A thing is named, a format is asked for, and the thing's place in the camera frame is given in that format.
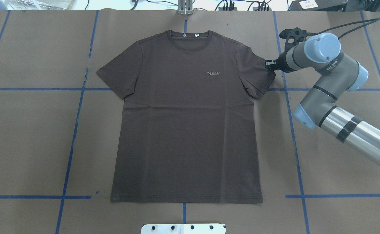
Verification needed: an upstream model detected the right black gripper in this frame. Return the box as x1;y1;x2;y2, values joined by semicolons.
265;52;294;73

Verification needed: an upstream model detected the dark brown t-shirt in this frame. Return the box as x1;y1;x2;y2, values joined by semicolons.
96;31;276;203

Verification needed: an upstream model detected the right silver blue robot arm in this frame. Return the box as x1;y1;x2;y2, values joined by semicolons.
265;28;380;167

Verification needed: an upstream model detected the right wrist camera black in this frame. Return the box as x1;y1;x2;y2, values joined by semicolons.
279;28;310;52

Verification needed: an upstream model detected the aluminium frame post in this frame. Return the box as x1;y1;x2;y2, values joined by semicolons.
177;0;194;15

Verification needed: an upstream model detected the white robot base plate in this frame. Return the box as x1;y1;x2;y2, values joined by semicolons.
140;223;227;234

